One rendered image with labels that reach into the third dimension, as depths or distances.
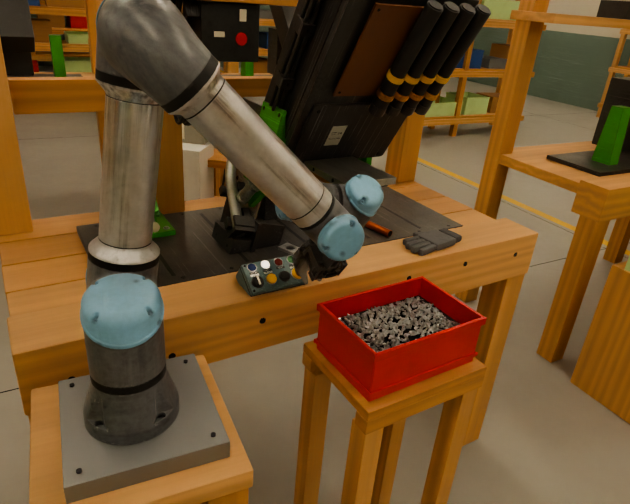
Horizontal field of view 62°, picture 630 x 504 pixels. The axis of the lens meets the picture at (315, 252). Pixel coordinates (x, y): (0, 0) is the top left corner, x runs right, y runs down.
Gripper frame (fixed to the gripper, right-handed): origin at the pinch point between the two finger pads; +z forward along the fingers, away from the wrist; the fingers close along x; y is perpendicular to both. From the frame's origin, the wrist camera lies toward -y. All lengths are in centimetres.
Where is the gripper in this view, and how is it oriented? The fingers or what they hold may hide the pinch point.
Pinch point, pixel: (300, 269)
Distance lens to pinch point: 126.1
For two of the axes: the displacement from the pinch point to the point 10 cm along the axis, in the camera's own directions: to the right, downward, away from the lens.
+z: -3.6, 5.0, 7.9
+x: 8.5, -1.7, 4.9
